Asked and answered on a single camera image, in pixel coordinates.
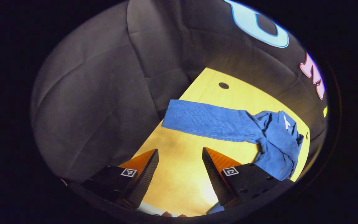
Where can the black backdrop cloth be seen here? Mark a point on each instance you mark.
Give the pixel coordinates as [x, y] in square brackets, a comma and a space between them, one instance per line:
[104, 93]

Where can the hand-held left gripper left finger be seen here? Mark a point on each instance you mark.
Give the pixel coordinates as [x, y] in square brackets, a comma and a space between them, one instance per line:
[144, 180]

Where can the blue shirt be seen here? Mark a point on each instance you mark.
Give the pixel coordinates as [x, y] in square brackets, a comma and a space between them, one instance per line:
[213, 121]

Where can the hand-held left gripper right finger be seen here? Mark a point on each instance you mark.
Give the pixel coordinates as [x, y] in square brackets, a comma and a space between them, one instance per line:
[217, 180]

